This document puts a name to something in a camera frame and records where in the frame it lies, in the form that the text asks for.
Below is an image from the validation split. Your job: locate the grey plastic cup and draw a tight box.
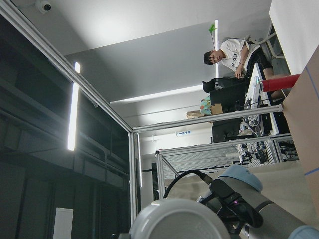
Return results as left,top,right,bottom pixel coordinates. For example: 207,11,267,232
129,199,230,239

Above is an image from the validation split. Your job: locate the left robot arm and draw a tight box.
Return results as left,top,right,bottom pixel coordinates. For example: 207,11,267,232
198,165,319,239

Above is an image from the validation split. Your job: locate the black computer monitor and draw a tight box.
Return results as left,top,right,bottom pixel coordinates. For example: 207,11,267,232
209,78,250,113

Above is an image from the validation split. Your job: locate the seated person white shirt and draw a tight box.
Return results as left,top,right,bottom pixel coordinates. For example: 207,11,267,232
203,37,291,80

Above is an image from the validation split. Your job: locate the red cylinder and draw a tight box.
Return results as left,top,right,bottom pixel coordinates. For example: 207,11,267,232
260,74,300,92

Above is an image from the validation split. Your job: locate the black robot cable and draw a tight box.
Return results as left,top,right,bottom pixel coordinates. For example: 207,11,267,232
163,169,214,199

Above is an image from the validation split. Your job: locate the aluminium frame post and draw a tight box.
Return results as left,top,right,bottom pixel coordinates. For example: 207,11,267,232
133,104,284,133

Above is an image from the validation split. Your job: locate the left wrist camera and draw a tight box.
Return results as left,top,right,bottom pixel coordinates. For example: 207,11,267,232
209,179,263,228

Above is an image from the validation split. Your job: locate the ceiling security camera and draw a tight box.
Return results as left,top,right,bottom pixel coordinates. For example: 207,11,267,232
35,0,51,13

